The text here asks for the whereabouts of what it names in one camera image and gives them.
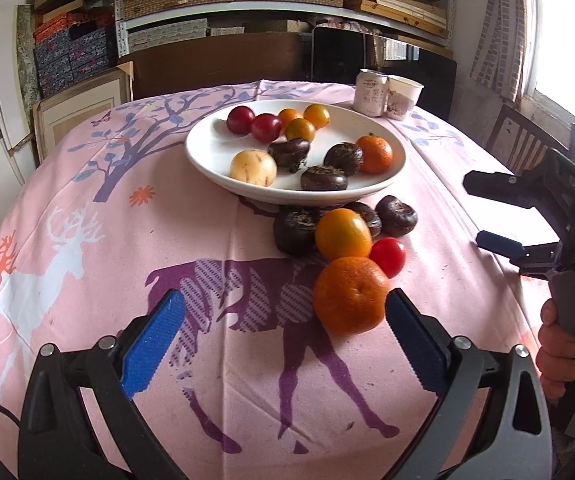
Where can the small orange citrus fruit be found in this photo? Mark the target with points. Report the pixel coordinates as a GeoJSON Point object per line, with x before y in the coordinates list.
{"type": "Point", "coordinates": [290, 115]}

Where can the pale yellow round fruit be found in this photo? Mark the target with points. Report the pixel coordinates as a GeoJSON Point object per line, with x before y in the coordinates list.
{"type": "Point", "coordinates": [253, 168]}

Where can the large orange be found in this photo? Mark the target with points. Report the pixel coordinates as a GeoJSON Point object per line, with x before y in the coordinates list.
{"type": "Point", "coordinates": [351, 295]}

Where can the wooden picture frame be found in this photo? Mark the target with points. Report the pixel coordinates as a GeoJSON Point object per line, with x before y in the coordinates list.
{"type": "Point", "coordinates": [82, 110]}

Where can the white drink can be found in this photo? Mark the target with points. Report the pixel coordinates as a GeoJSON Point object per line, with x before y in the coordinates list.
{"type": "Point", "coordinates": [370, 92]}

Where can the small red plum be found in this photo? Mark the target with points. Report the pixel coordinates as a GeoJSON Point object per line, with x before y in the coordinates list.
{"type": "Point", "coordinates": [266, 127]}

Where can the white long board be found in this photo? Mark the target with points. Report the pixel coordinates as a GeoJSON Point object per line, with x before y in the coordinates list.
{"type": "Point", "coordinates": [7, 110]}

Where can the orange mandarin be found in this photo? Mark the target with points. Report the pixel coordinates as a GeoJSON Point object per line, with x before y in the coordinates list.
{"type": "Point", "coordinates": [375, 154]}

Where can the red cherry tomato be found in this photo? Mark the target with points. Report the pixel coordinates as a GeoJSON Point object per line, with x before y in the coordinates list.
{"type": "Point", "coordinates": [388, 257]}

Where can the yellow citrus fruit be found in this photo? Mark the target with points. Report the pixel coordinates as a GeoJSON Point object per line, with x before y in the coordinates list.
{"type": "Point", "coordinates": [343, 234]}
{"type": "Point", "coordinates": [317, 115]}

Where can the wooden chair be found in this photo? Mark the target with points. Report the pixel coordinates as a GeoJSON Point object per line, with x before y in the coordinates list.
{"type": "Point", "coordinates": [522, 135]}

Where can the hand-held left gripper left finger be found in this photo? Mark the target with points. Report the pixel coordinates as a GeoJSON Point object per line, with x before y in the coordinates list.
{"type": "Point", "coordinates": [155, 340]}

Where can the person's right hand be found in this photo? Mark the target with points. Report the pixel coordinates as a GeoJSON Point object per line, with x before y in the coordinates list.
{"type": "Point", "coordinates": [557, 360]}

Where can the small orange tomato front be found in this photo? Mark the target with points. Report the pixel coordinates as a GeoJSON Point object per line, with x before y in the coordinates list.
{"type": "Point", "coordinates": [300, 131]}

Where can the stack of blue floral boxes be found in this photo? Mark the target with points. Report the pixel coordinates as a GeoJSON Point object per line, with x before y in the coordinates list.
{"type": "Point", "coordinates": [75, 55]}

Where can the black panel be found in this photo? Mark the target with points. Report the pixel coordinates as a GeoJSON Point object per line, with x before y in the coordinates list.
{"type": "Point", "coordinates": [387, 57]}

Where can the patterned curtain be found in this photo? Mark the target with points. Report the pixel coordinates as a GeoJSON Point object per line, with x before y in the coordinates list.
{"type": "Point", "coordinates": [502, 25]}

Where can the grey marbled panel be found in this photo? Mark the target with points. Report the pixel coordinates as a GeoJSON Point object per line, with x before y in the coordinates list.
{"type": "Point", "coordinates": [26, 60]}

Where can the pink printed tablecloth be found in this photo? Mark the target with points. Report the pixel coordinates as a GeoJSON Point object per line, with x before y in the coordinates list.
{"type": "Point", "coordinates": [117, 240]}

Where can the small dark plum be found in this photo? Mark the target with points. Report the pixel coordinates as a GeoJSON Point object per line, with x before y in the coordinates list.
{"type": "Point", "coordinates": [240, 120]}

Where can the white paper cup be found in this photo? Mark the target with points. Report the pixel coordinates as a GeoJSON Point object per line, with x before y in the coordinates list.
{"type": "Point", "coordinates": [402, 97]}

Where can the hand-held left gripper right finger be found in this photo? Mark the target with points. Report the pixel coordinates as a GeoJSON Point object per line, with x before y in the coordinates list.
{"type": "Point", "coordinates": [415, 345]}

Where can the brown wooden board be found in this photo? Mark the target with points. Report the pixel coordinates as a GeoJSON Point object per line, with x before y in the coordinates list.
{"type": "Point", "coordinates": [217, 67]}

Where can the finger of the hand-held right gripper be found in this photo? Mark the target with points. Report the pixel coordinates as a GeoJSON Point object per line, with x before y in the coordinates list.
{"type": "Point", "coordinates": [502, 187]}
{"type": "Point", "coordinates": [500, 245]}

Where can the white oval plate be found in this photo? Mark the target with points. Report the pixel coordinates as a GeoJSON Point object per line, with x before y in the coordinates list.
{"type": "Point", "coordinates": [217, 150]}

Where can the metal shelf rack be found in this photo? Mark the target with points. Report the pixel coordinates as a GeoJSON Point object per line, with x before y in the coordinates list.
{"type": "Point", "coordinates": [287, 12]}

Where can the dark water chestnut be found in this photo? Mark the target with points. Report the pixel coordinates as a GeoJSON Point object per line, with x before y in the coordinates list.
{"type": "Point", "coordinates": [396, 215]}
{"type": "Point", "coordinates": [292, 232]}
{"type": "Point", "coordinates": [371, 219]}
{"type": "Point", "coordinates": [343, 158]}
{"type": "Point", "coordinates": [289, 152]}
{"type": "Point", "coordinates": [324, 178]}

